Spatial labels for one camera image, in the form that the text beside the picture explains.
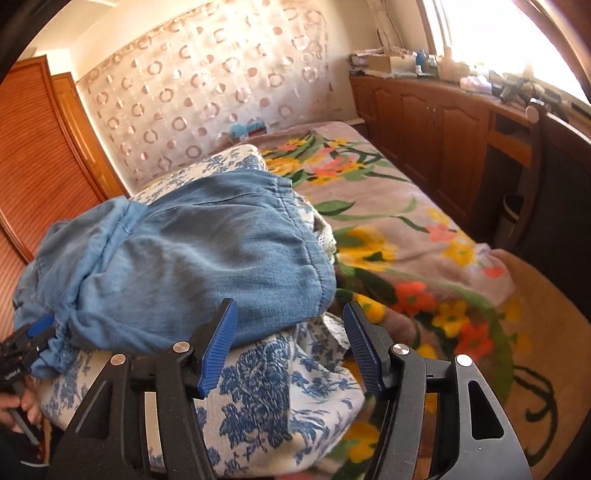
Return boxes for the bright window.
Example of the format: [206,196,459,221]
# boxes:
[417,0,591,108]

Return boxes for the stack of papers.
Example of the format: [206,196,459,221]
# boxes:
[348,50,385,75]

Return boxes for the white blue floral bedspread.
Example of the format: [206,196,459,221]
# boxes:
[34,144,371,479]

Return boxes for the pile of black tools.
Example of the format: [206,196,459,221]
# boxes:
[488,71,574,105]

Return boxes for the blue denim pants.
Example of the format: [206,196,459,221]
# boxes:
[13,172,337,380]

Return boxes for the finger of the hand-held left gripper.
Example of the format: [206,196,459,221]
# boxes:
[25,340,53,363]
[27,314,57,340]

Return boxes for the long wooden cabinet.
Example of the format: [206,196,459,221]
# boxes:
[348,73,546,241]

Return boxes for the dark chair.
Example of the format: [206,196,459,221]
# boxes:
[507,97,591,325]

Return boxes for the open cardboard box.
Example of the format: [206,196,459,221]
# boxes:
[366,54,413,75]

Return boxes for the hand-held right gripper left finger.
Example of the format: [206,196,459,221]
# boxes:
[48,297,240,480]

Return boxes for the wooden louvered wardrobe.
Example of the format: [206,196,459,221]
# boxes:
[0,55,131,343]

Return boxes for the cardboard box with teal cloth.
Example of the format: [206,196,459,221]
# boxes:
[228,120,269,145]

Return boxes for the white bottle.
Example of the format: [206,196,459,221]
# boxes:
[438,45,463,82]

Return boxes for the flowered plush blanket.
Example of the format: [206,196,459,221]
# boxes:
[252,121,519,480]

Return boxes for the black trash bin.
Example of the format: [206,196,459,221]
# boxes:
[491,193,526,251]

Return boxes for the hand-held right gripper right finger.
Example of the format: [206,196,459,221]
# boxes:
[342,300,533,480]

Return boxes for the sheer curtain with circles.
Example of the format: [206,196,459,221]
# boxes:
[75,0,357,195]

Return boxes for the person's left hand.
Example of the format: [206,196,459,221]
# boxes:
[0,380,45,434]

